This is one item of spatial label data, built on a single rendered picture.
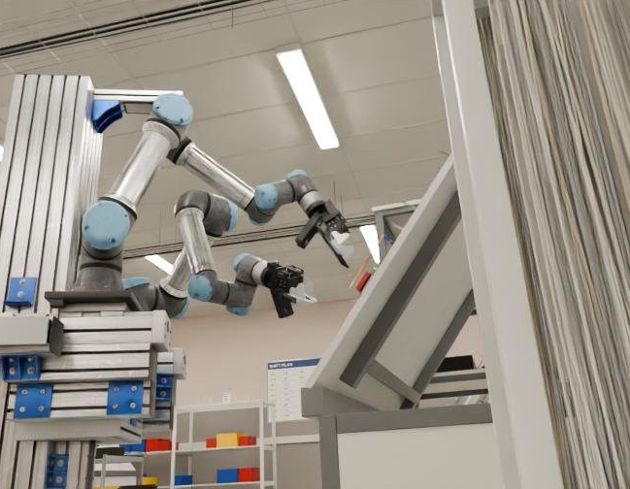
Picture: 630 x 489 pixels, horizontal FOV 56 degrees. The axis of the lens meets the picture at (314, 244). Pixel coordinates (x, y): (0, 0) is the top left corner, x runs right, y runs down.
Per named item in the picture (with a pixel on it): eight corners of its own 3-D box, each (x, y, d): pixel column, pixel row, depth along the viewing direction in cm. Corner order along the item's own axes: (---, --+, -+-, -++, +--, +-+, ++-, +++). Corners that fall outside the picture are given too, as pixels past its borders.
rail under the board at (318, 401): (301, 417, 132) (300, 387, 135) (395, 440, 237) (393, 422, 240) (324, 415, 131) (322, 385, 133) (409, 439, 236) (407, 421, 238)
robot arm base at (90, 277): (62, 294, 159) (66, 259, 162) (77, 309, 173) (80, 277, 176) (119, 293, 161) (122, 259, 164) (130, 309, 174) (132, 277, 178)
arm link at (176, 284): (137, 302, 228) (200, 183, 212) (171, 308, 238) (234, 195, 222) (145, 322, 220) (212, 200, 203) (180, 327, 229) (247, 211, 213)
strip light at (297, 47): (275, 55, 383) (275, 47, 385) (320, 150, 498) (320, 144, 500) (301, 49, 379) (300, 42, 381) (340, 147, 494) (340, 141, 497)
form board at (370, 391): (400, 423, 239) (396, 421, 240) (525, 215, 252) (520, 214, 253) (310, 389, 134) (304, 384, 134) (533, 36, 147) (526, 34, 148)
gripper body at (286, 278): (285, 274, 171) (261, 262, 179) (283, 302, 173) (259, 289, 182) (306, 270, 176) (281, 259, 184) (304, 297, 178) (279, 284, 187)
